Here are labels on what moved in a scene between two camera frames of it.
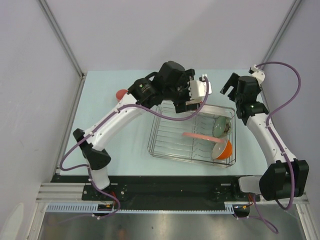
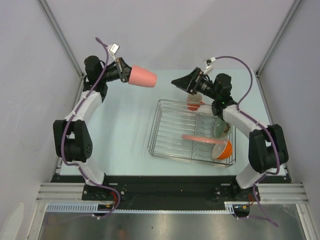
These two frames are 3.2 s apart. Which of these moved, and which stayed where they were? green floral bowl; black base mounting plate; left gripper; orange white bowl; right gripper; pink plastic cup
Moved: right gripper; pink plastic cup; left gripper
Stayed: black base mounting plate; green floral bowl; orange white bowl
